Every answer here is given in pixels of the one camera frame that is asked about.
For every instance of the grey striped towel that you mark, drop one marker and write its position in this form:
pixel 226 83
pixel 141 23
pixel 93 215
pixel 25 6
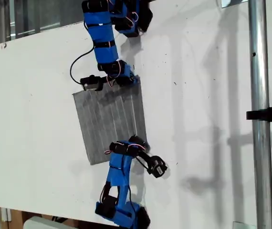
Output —
pixel 107 119

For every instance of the small dark edge clip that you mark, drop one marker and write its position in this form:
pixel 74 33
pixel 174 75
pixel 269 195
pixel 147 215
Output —
pixel 4 45

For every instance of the white plastic box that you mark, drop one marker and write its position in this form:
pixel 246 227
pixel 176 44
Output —
pixel 40 223

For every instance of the black clamp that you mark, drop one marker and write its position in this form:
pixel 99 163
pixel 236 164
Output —
pixel 269 114

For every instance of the wooden table leg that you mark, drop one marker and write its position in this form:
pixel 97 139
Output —
pixel 17 219

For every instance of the short black camera stalk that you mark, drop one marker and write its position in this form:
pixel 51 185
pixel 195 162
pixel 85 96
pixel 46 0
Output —
pixel 102 83
pixel 144 156

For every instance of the black camera box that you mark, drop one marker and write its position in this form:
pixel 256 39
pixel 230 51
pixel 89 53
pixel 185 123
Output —
pixel 157 167
pixel 90 83

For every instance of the metal frame rails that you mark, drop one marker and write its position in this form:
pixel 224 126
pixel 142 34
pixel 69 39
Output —
pixel 19 14

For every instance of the metal corner bracket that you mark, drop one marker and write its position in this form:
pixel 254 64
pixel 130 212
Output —
pixel 231 3

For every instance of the steel post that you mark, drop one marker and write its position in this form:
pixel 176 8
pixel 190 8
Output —
pixel 260 71

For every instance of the white leg bracket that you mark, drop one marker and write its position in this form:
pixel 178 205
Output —
pixel 6 214

